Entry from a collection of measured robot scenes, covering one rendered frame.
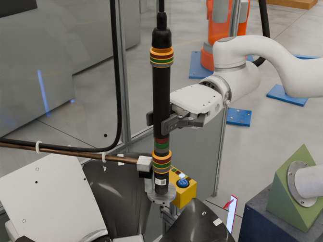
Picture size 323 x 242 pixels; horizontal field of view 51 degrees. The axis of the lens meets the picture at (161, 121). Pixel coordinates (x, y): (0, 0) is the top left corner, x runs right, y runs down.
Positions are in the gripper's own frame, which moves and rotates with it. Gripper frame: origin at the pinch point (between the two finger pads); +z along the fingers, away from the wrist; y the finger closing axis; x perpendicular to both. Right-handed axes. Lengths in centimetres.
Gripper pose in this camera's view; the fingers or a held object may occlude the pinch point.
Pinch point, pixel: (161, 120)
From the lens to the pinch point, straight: 69.8
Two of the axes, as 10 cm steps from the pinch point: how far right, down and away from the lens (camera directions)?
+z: -7.2, 3.8, -5.8
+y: -6.9, -4.0, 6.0
